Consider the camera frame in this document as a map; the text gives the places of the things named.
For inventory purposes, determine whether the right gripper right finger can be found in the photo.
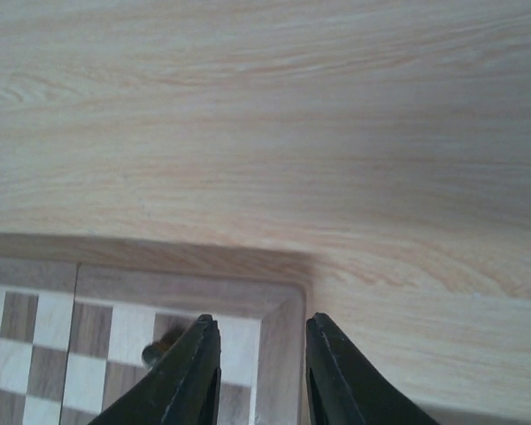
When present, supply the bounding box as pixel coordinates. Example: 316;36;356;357
305;313;436;425

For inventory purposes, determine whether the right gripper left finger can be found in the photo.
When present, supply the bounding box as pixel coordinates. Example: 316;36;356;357
92;314;221;424

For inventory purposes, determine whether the wooden chess board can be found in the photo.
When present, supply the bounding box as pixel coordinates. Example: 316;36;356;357
0;234;311;424

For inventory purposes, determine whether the dark chess piece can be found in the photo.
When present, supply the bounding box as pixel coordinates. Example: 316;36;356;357
142;327;186;368

